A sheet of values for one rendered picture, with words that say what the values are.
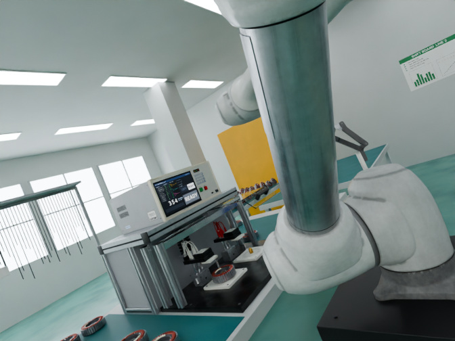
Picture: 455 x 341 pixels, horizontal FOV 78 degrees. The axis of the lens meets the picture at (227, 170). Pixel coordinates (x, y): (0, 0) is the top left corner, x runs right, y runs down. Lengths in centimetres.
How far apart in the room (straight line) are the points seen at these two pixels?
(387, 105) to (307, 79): 589
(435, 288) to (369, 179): 25
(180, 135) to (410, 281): 496
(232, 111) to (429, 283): 59
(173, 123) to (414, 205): 503
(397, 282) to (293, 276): 25
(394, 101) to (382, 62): 76
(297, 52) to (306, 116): 8
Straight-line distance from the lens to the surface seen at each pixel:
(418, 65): 622
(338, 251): 57
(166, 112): 558
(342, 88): 635
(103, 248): 155
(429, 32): 628
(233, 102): 76
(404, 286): 75
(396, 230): 67
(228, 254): 155
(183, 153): 540
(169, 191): 136
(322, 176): 45
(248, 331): 104
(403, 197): 67
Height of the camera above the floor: 122
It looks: level
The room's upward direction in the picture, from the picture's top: 22 degrees counter-clockwise
